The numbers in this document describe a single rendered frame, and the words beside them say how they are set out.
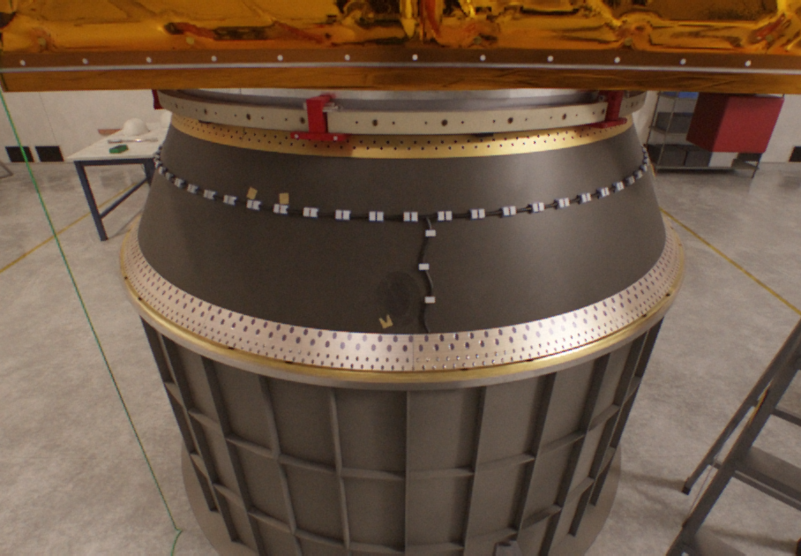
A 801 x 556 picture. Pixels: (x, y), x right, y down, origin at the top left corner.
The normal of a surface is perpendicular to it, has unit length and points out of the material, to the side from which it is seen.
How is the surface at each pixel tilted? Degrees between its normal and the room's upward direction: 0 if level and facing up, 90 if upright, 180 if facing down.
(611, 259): 62
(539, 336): 43
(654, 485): 0
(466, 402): 90
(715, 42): 128
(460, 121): 90
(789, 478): 0
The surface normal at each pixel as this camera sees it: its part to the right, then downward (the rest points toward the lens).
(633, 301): 0.41, -0.36
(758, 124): -0.01, 0.50
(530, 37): -0.03, 0.90
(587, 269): 0.43, -0.02
